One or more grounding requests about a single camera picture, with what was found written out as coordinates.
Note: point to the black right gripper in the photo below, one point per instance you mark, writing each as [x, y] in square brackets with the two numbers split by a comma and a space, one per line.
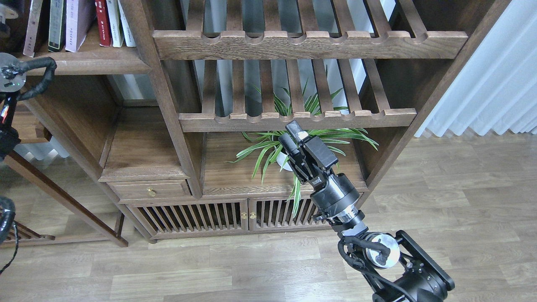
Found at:
[333, 194]

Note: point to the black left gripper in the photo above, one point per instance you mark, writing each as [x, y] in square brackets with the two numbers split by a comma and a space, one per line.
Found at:
[9, 9]

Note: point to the maroon book white characters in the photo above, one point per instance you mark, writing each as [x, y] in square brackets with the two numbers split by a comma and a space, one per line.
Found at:
[33, 38]

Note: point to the green and black book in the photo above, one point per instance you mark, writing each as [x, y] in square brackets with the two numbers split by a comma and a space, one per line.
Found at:
[57, 25]

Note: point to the pale lavender white book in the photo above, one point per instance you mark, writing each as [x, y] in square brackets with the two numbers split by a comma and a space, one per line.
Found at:
[80, 15]

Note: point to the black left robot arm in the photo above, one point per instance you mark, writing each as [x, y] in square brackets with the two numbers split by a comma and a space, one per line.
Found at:
[13, 78]

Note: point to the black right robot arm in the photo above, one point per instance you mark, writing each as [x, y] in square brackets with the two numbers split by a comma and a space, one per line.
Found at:
[395, 267]

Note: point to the white plant pot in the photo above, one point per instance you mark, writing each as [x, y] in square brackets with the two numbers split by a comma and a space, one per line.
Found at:
[283, 161]

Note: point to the green spider plant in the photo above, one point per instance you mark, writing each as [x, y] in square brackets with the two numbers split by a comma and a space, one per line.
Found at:
[270, 147]

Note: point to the red upright book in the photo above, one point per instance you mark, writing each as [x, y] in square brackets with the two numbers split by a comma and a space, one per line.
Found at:
[102, 17]

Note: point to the white teal upright book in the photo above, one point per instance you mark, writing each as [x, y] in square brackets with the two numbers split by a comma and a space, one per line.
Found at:
[127, 33]

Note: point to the dark wooden bookshelf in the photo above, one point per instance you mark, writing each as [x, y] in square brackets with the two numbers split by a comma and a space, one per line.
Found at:
[169, 113]

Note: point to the brass drawer knob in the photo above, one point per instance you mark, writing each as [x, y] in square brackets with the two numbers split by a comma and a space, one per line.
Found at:
[151, 192]

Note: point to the white curtain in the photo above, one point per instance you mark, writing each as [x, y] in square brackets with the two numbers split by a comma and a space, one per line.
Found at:
[496, 90]

